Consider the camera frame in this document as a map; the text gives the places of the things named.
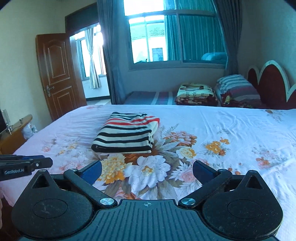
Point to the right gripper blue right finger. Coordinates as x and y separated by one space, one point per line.
212 182

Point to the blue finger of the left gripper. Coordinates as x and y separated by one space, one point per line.
11 169
20 157

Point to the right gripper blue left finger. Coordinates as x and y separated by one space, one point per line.
82 180

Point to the striped black white red sweater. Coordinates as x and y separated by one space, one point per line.
126 133

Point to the wooden bedside table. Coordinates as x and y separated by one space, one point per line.
10 142

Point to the white plastic bag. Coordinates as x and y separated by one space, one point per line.
28 131

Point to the colourful red patterned cloth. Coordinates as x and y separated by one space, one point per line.
233 100

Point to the brown wooden door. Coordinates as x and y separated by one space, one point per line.
60 74

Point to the folded cartoon print blanket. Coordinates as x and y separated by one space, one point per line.
196 94

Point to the striped grey pink pillow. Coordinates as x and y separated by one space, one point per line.
235 87

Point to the striped purple grey bed sheet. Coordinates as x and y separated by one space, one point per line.
151 98

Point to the red white scalloped headboard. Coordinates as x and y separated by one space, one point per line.
273 86

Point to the light blue folded quilt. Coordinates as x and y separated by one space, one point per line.
220 57

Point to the white sheer hallway curtain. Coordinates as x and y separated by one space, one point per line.
94 78

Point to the aluminium framed window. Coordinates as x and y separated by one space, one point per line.
172 32

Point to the grey curtain left of window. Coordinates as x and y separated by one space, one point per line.
107 11

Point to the grey curtain of window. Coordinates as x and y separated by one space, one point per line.
107 11
229 13

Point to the grey curtain right of window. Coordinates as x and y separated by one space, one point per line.
229 13

